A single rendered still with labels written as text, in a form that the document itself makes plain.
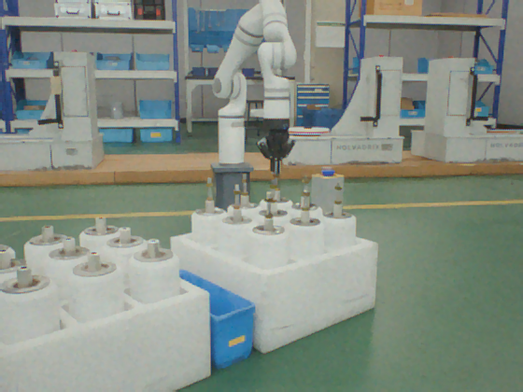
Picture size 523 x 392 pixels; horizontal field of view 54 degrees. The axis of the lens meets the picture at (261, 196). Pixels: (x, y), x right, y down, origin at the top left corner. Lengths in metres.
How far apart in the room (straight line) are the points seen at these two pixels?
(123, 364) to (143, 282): 0.15
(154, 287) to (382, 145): 2.79
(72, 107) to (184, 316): 2.55
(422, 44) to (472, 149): 7.04
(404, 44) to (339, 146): 7.29
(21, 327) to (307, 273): 0.61
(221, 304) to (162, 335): 0.26
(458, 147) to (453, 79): 0.47
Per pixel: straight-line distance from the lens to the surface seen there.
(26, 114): 6.19
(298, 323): 1.21
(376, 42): 10.45
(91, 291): 0.93
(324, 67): 7.75
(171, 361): 1.02
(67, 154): 3.39
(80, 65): 3.42
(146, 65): 5.97
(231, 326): 1.09
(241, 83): 1.84
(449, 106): 3.87
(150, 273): 0.98
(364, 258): 1.33
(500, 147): 4.04
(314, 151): 3.45
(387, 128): 3.68
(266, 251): 1.14
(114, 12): 6.06
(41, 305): 0.90
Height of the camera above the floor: 0.56
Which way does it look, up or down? 12 degrees down
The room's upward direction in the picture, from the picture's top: straight up
